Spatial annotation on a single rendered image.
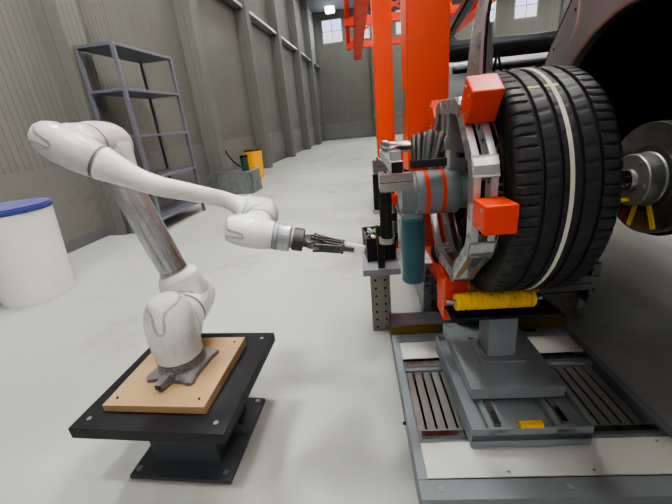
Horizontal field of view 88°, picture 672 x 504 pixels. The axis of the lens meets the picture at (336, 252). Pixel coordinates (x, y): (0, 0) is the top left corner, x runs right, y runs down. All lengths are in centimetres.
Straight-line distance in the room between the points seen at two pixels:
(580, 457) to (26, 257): 338
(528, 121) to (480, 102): 12
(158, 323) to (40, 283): 227
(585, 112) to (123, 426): 148
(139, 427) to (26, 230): 230
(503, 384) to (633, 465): 39
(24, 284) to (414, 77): 301
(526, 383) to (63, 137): 156
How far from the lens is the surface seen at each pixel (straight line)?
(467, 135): 97
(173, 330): 124
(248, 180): 650
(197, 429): 119
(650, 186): 130
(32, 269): 341
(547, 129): 96
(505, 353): 146
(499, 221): 86
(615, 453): 148
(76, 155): 120
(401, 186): 96
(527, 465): 135
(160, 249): 137
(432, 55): 155
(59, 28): 507
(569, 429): 138
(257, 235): 108
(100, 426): 137
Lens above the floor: 109
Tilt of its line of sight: 21 degrees down
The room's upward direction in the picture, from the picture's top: 6 degrees counter-clockwise
